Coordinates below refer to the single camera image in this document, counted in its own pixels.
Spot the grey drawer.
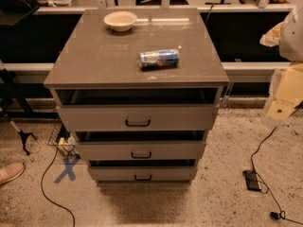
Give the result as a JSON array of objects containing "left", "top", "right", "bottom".
[
  {"left": 76, "top": 142, "right": 205, "bottom": 160},
  {"left": 57, "top": 106, "right": 219, "bottom": 131},
  {"left": 88, "top": 166, "right": 197, "bottom": 182}
]

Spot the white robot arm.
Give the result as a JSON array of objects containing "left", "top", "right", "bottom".
[{"left": 259, "top": 7, "right": 303, "bottom": 121}]

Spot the grey drawer cabinet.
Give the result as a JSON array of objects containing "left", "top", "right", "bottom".
[{"left": 44, "top": 7, "right": 230, "bottom": 185}]

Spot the grey bottom drawer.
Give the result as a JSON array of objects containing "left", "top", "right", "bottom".
[{"left": 88, "top": 166, "right": 197, "bottom": 182}]

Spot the grey top drawer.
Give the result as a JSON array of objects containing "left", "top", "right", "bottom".
[{"left": 57, "top": 106, "right": 219, "bottom": 131}]

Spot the black power adapter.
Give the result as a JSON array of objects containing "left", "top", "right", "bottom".
[{"left": 242, "top": 170, "right": 261, "bottom": 191}]

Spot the blue white drink can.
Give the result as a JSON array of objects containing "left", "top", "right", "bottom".
[{"left": 139, "top": 49, "right": 179, "bottom": 69}]

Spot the white paper bowl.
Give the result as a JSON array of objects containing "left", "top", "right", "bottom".
[{"left": 103, "top": 11, "right": 137, "bottom": 32}]

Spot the blue tape cross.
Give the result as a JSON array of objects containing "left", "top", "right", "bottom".
[{"left": 54, "top": 155, "right": 80, "bottom": 183}]

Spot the black tripod stand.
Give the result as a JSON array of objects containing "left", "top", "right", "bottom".
[{"left": 0, "top": 61, "right": 37, "bottom": 155}]

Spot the black office chair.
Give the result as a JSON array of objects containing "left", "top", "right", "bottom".
[{"left": 0, "top": 0, "right": 39, "bottom": 28}]

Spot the tan shoe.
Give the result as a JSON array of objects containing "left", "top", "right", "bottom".
[{"left": 0, "top": 163, "right": 26, "bottom": 184}]

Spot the black floor cable right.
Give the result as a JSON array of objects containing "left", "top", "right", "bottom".
[{"left": 250, "top": 104, "right": 303, "bottom": 225}]

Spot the black floor cable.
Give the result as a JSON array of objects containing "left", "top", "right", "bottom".
[
  {"left": 40, "top": 145, "right": 77, "bottom": 227},
  {"left": 250, "top": 104, "right": 303, "bottom": 225}
]

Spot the wire basket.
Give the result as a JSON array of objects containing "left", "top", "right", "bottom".
[{"left": 47, "top": 123, "right": 79, "bottom": 156}]

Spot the black floor cable left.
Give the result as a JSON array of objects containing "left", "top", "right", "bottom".
[{"left": 40, "top": 145, "right": 77, "bottom": 227}]

